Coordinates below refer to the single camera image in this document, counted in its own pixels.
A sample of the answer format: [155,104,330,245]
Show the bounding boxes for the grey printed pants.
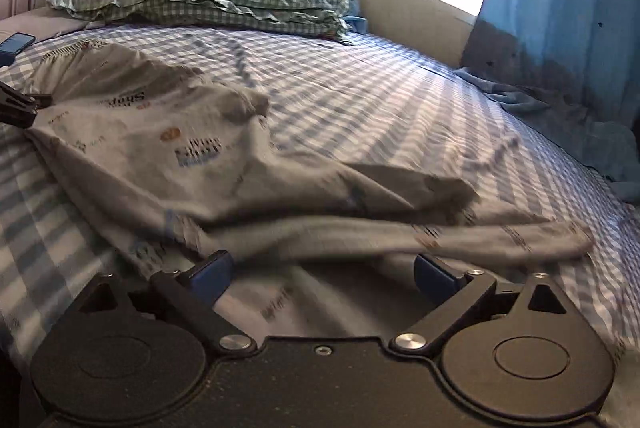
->
[27,41,593,337]

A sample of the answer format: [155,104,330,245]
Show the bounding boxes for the black smartphone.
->
[0,32,35,58]

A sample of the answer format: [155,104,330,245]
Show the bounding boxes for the right blue star curtain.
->
[459,0,639,204]

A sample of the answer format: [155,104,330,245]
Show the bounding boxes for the blue checked bed sheet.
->
[1,25,639,427]

